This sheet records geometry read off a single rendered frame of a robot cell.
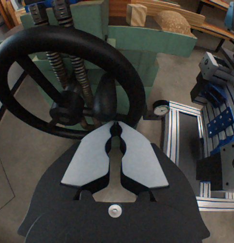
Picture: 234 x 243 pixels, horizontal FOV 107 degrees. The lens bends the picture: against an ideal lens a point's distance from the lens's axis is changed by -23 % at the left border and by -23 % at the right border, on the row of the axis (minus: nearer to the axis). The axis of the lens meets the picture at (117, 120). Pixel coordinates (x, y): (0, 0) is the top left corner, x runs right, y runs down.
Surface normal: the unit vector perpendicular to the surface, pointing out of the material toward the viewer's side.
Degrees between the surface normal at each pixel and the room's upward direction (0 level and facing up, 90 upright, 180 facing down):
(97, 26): 90
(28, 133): 0
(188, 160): 0
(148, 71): 90
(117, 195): 0
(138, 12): 90
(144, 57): 90
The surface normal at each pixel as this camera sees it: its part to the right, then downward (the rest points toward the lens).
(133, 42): -0.02, 0.86
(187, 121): 0.04, -0.50
